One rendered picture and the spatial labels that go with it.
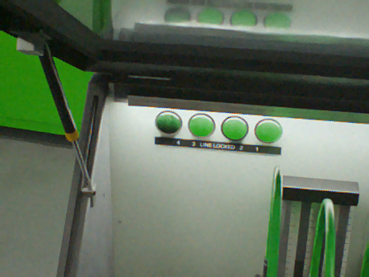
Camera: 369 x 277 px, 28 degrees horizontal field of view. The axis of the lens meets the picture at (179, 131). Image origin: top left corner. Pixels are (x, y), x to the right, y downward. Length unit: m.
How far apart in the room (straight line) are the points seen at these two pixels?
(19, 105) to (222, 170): 2.78
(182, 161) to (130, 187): 0.12
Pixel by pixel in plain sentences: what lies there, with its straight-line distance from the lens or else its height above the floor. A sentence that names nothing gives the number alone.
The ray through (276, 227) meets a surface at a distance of 1.05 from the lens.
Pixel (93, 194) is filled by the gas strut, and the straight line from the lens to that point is 1.29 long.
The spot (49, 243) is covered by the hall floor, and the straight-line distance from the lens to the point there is 3.40.
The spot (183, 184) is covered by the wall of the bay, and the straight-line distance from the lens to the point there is 1.43.
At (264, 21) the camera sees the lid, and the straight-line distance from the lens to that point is 0.83.
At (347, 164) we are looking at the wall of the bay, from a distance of 1.39.
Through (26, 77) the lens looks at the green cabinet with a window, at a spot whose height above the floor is 0.39.
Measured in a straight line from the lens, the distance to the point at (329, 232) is 1.11.
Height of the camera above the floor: 2.01
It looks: 28 degrees down
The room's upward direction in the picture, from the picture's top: 1 degrees clockwise
